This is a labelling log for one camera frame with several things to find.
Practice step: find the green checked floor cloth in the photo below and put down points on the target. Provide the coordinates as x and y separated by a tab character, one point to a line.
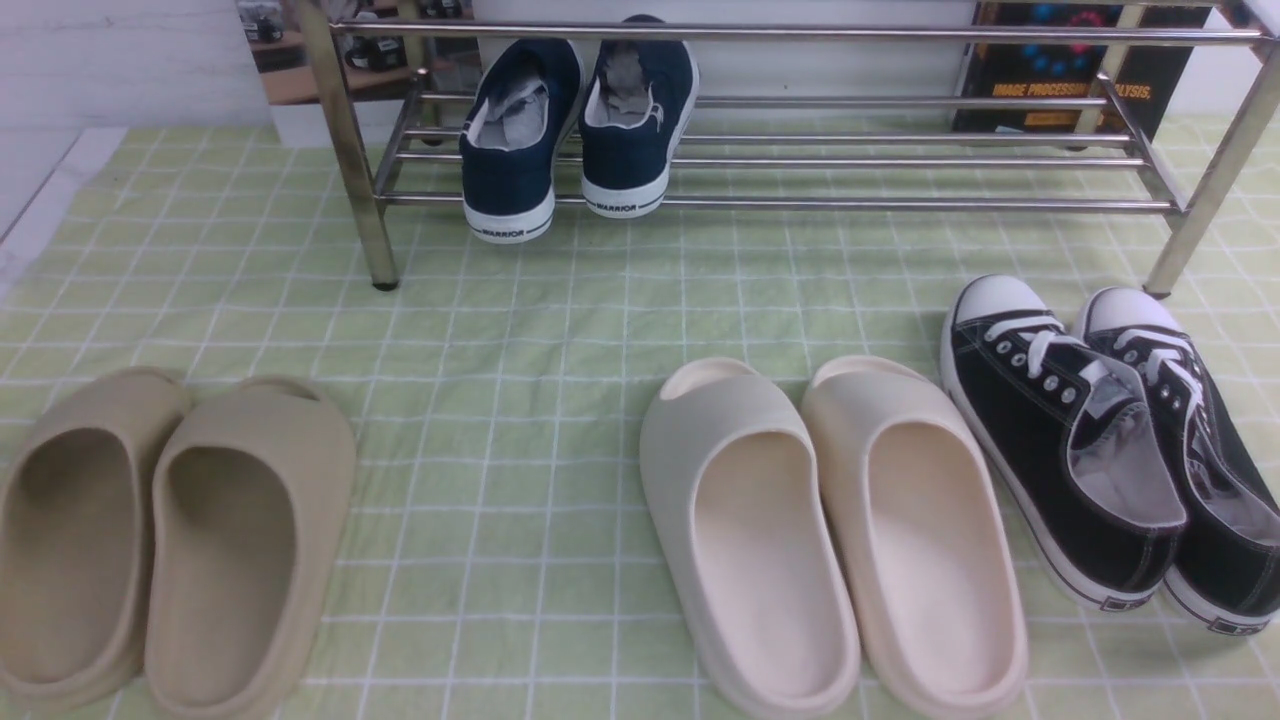
498	561

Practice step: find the tan slipper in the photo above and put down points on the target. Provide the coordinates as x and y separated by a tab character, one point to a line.
250	493
78	538

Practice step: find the tan slipper far left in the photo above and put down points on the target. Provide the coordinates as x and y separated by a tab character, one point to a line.
78	538

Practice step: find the black lace sneaker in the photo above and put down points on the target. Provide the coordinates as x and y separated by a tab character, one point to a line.
1226	570
1071	432

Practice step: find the navy canvas shoe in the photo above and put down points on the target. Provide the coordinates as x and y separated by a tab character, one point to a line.
640	100
524	108

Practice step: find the leaning picture board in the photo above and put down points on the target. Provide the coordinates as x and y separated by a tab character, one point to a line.
377	67

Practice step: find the black lace sneaker right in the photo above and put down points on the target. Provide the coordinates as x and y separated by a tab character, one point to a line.
1226	570

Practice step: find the metal shoe rack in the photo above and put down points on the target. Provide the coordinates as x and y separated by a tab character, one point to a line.
1106	137

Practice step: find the cream slipper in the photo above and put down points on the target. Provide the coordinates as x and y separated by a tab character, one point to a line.
909	500
730	478

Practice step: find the cream slipper right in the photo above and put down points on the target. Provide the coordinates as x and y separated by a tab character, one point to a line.
909	500

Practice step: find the dark image processing book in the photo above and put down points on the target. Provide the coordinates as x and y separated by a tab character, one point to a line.
1146	80

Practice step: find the black lace sneaker left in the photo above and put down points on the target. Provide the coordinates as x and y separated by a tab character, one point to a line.
1071	432

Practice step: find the cream slipper left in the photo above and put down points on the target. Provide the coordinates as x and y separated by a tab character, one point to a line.
730	478

